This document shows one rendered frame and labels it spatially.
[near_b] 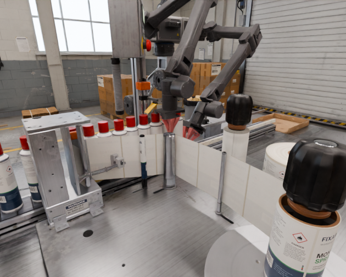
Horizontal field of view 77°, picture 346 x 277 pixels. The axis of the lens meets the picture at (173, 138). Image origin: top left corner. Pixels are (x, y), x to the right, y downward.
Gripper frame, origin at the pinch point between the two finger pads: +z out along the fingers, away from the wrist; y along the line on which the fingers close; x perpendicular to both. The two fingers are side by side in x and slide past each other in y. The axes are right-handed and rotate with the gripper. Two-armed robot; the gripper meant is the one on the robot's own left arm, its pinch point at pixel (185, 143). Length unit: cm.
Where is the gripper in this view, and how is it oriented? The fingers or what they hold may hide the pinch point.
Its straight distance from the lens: 95.9
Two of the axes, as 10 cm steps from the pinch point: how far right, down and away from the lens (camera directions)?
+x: 6.0, 3.9, 7.0
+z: -4.3, 8.9, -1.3
